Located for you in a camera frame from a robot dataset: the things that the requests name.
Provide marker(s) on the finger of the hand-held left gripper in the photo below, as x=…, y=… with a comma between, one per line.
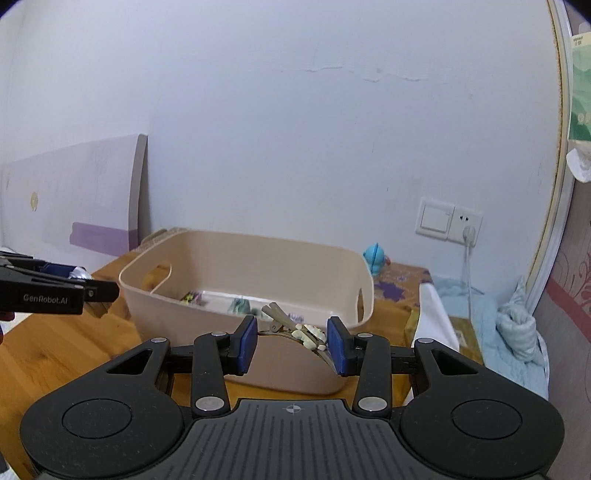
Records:
x=57, y=268
x=102, y=291

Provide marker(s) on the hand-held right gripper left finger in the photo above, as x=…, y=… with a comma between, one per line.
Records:
x=247, y=346

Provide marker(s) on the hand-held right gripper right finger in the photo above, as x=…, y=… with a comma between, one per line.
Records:
x=337, y=346

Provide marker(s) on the small silver foil tube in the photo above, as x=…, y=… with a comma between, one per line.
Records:
x=81, y=273

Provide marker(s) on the beige plastic basin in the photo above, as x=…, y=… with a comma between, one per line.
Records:
x=277, y=364

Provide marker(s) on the beaded metal hair clip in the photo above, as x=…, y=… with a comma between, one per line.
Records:
x=302, y=332

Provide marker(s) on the green white checked cloth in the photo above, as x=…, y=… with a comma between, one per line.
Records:
x=240, y=305

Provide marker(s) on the small purple printed packet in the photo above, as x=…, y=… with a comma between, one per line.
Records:
x=297, y=318

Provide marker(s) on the purple white board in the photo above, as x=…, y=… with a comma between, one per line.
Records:
x=69, y=194

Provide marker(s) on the purple floral mat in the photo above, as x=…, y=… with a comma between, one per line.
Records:
x=397, y=288

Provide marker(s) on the blue toy figure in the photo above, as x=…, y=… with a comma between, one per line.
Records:
x=376, y=259

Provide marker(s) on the gold tissue box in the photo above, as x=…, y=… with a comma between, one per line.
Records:
x=436, y=323

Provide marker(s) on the light blue towel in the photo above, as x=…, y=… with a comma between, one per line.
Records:
x=512, y=332

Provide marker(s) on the green hanging packet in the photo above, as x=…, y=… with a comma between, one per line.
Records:
x=581, y=83

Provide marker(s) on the white wall switch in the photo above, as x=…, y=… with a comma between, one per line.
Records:
x=435, y=218

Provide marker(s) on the white wall socket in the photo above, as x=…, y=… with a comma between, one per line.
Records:
x=468, y=221

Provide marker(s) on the cream mirror frame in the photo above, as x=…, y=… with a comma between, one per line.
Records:
x=554, y=184

